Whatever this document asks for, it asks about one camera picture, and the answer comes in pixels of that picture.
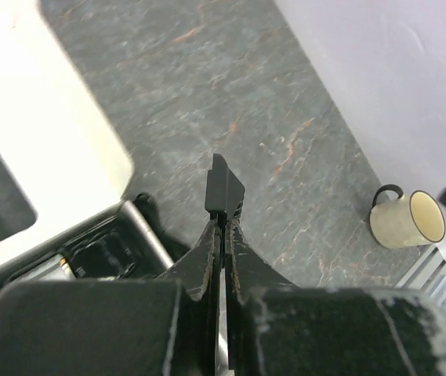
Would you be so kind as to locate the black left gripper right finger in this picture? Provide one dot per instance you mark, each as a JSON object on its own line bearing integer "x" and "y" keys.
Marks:
{"x": 277, "y": 328}

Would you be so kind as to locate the white cardboard box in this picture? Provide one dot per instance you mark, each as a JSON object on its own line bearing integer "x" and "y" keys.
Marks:
{"x": 55, "y": 140}

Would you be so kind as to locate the black plastic tray insert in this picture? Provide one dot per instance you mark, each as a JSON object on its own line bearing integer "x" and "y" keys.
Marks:
{"x": 105, "y": 250}

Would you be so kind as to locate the black comb attachment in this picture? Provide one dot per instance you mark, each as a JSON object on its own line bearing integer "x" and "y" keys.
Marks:
{"x": 224, "y": 193}

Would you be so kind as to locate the cream enamel mug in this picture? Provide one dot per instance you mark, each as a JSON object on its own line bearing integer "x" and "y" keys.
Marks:
{"x": 400, "y": 221}

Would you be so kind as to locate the silver black hair clipper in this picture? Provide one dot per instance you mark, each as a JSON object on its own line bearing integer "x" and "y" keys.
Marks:
{"x": 50, "y": 267}

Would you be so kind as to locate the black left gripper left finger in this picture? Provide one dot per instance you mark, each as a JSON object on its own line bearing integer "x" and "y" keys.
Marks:
{"x": 164, "y": 326}

